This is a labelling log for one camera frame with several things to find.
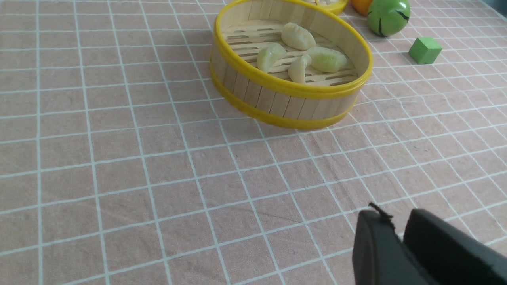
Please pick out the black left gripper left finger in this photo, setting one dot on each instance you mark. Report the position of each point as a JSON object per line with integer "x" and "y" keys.
{"x": 379, "y": 255}

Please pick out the orange toy fruit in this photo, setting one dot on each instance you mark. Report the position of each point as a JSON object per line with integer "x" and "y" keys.
{"x": 361, "y": 6}

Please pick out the green foam block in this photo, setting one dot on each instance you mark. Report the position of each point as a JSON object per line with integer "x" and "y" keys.
{"x": 425, "y": 50}

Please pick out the pale green dumpling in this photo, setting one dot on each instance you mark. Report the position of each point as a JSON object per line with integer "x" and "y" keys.
{"x": 326, "y": 60}

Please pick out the green dumpling in steamer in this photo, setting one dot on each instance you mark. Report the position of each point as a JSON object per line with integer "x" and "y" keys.
{"x": 269, "y": 55}

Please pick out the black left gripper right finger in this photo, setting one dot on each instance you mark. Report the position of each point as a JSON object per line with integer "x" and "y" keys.
{"x": 449, "y": 255}

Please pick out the green toy watermelon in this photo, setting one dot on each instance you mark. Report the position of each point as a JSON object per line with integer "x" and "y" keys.
{"x": 388, "y": 17}

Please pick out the steamer lid yellow rim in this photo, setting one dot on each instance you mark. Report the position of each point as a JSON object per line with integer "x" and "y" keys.
{"x": 334, "y": 6}

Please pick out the pink grid tablecloth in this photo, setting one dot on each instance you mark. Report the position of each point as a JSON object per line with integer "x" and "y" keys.
{"x": 121, "y": 164}

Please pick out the cream dumpling in steamer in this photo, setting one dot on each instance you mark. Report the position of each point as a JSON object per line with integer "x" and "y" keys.
{"x": 296, "y": 37}

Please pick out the cream white dumpling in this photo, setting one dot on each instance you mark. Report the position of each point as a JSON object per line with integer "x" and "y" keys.
{"x": 297, "y": 69}

